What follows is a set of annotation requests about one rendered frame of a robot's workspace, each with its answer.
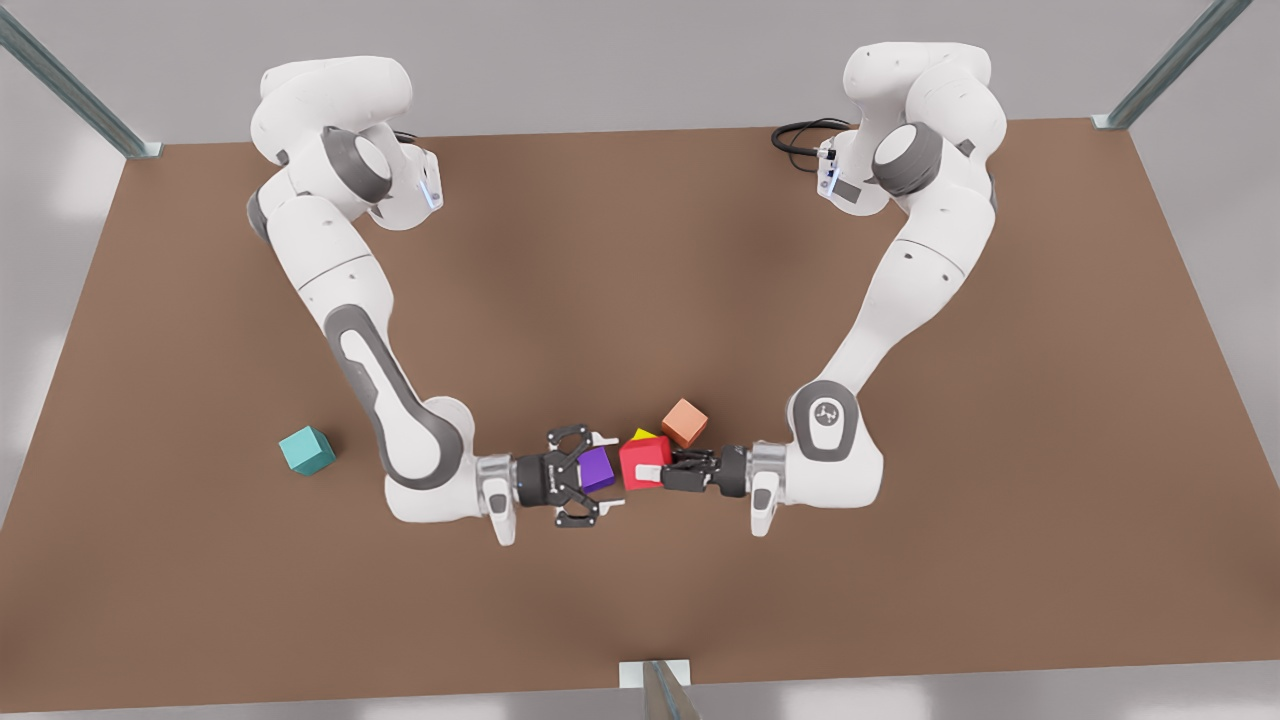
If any orange wooden cube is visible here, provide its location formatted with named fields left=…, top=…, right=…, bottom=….
left=660, top=398, right=710, bottom=449

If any purple wooden cube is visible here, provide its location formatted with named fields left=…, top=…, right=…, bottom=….
left=577, top=446, right=618, bottom=494

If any silver frame post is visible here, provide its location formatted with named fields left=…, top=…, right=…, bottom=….
left=618, top=659, right=703, bottom=720
left=0, top=8, right=163, bottom=161
left=1091, top=0, right=1257, bottom=132

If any teal wooden cube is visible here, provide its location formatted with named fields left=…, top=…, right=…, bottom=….
left=278, top=425, right=337, bottom=478

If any red wooden cube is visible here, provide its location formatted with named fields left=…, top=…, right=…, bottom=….
left=618, top=435, right=674, bottom=493

